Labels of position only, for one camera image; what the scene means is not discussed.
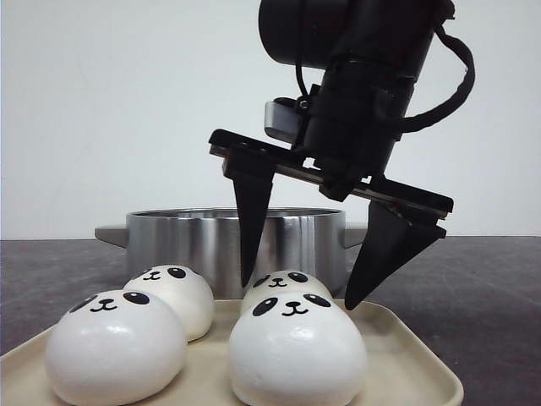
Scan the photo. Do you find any panda bun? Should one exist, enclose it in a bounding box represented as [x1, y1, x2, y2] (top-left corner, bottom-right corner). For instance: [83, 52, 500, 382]
[228, 292, 368, 405]
[45, 290, 187, 405]
[240, 270, 332, 313]
[123, 264, 215, 342]

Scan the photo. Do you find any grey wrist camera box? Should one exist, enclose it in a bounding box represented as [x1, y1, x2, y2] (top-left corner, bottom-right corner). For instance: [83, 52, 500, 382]
[264, 96, 310, 145]

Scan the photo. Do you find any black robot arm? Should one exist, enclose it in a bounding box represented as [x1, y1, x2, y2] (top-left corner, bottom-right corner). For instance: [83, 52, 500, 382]
[210, 1, 475, 309]

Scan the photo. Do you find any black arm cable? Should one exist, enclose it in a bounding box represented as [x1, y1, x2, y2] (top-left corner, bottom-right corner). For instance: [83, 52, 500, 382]
[401, 28, 478, 132]

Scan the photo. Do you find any stainless steel steamer pot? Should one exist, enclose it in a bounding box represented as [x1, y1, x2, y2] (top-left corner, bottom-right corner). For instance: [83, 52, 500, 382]
[95, 208, 367, 299]

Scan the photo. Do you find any beige rectangular tray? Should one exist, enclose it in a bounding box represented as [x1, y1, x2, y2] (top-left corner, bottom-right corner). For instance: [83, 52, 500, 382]
[1, 299, 464, 405]

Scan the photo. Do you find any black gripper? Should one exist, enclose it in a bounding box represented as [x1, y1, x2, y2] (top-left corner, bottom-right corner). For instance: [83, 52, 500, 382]
[210, 63, 453, 310]

